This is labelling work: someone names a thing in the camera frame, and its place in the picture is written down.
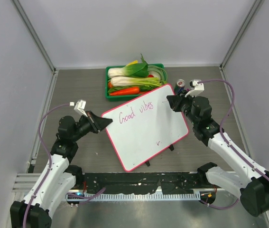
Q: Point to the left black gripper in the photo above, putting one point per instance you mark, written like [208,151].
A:
[97,123]

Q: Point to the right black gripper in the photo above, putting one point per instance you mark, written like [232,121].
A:
[175,100]

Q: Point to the pink framed whiteboard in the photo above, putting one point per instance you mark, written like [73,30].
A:
[144,127]

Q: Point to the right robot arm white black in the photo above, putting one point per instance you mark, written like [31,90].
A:
[250,183]

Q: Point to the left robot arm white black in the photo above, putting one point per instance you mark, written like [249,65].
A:
[37,208]

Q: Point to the energy drink can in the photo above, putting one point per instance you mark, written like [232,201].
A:
[179,86]

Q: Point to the green long beans bundle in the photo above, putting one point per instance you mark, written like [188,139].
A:
[163,71]

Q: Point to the white onion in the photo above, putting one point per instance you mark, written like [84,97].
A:
[157,74]

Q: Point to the green leaf spinach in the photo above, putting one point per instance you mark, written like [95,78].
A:
[117,88]

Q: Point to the upper bok choy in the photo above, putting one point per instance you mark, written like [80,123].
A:
[136,70]

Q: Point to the orange carrot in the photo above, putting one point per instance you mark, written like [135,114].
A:
[128,91]

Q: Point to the green plastic tray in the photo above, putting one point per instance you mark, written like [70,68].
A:
[143,90]

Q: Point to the lower celery bok choy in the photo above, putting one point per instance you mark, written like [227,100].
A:
[149,82]

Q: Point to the yellow pepper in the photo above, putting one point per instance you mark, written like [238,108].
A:
[133,62]

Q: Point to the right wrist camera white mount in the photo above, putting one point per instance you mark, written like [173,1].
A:
[197,87]

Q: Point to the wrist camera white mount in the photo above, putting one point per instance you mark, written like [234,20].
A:
[197,87]
[79,107]

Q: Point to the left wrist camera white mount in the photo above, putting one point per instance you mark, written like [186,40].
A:
[79,107]

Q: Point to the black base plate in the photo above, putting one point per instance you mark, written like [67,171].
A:
[140,183]

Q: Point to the white slotted cable duct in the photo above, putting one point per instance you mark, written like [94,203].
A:
[157,196]

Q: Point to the right aluminium frame post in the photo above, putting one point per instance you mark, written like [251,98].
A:
[243,28]

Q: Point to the aluminium frame post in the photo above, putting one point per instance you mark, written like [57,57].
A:
[24,17]
[243,28]

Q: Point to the left aluminium frame post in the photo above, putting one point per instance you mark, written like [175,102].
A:
[24,17]

